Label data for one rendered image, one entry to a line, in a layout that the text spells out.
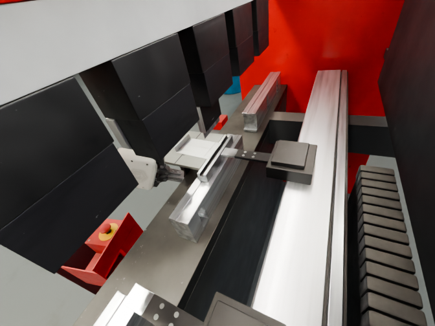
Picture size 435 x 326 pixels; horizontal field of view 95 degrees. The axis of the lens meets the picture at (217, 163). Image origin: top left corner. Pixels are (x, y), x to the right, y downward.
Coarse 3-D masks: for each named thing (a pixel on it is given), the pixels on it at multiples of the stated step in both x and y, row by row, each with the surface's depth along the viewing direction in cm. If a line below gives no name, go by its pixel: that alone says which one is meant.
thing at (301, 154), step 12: (276, 144) 57; (288, 144) 54; (300, 144) 53; (312, 144) 54; (228, 156) 60; (240, 156) 59; (252, 156) 58; (264, 156) 57; (276, 156) 51; (288, 156) 51; (300, 156) 50; (312, 156) 51; (276, 168) 50; (288, 168) 49; (300, 168) 48; (312, 168) 48; (288, 180) 51; (300, 180) 49
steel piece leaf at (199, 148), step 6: (186, 138) 70; (192, 138) 71; (180, 144) 68; (186, 144) 69; (192, 144) 68; (198, 144) 68; (204, 144) 67; (210, 144) 67; (180, 150) 67; (186, 150) 66; (192, 150) 66; (198, 150) 65; (204, 150) 65; (198, 156) 63; (204, 156) 62
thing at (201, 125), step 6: (216, 102) 56; (198, 108) 49; (204, 108) 51; (210, 108) 54; (216, 108) 57; (204, 114) 51; (210, 114) 54; (216, 114) 57; (204, 120) 52; (210, 120) 55; (216, 120) 60; (198, 126) 53; (204, 126) 52; (210, 126) 55; (204, 132) 54
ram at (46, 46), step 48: (0, 0) 16; (48, 0) 18; (96, 0) 22; (144, 0) 27; (192, 0) 36; (240, 0) 53; (0, 48) 16; (48, 48) 19; (96, 48) 23; (0, 96) 16
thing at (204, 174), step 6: (228, 138) 68; (222, 144) 67; (228, 144) 67; (216, 150) 64; (222, 150) 63; (216, 156) 62; (210, 162) 61; (216, 162) 61; (204, 168) 59; (210, 168) 58; (216, 168) 62; (198, 174) 57; (204, 174) 56; (210, 174) 59; (204, 180) 58
